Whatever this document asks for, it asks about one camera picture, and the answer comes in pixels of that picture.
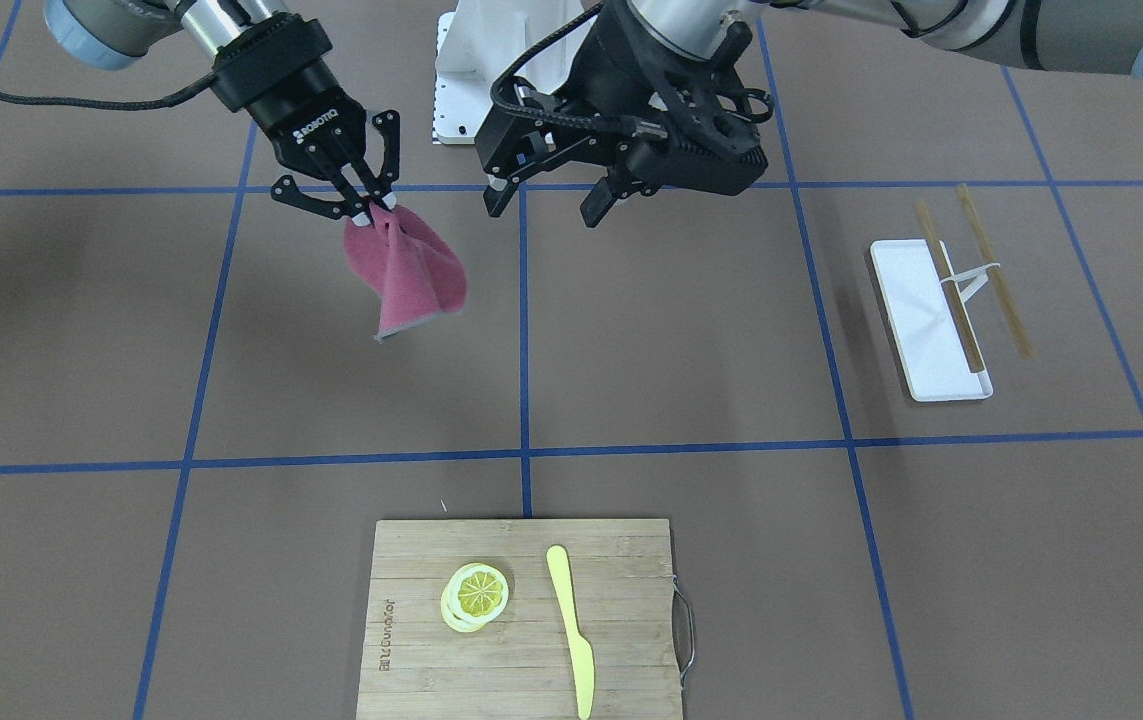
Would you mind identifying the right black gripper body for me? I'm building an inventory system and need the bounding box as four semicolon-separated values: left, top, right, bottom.
211;18;370;181

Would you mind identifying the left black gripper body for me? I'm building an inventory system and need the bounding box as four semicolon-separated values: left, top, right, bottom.
475;5;672;174

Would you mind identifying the red cleaning cloth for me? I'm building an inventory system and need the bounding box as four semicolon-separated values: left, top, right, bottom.
343;205;469;343

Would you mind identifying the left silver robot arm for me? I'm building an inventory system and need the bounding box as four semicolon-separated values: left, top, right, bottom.
475;1;1143;229

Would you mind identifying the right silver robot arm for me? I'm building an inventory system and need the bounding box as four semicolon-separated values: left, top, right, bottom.
42;1;399;225

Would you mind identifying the white rectangular tray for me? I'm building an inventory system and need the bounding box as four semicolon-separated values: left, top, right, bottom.
871;238;993;403

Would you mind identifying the yellow lemon slice toy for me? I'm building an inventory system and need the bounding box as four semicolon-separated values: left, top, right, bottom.
439;562;510;633

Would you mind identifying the wooden rack bar outer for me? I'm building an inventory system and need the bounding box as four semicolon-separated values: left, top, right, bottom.
956;183;1036;360

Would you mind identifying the yellow plastic knife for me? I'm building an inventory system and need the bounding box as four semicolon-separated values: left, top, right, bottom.
545;544;597;719

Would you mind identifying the bamboo cutting board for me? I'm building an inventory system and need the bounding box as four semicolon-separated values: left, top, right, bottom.
355;519;684;719

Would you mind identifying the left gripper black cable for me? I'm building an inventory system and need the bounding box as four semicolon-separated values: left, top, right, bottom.
489;40;662;141

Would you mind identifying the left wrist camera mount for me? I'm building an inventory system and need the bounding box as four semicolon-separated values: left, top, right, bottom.
616;1;775;197

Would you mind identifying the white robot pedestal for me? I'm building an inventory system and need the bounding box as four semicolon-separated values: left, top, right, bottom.
431;1;585;147

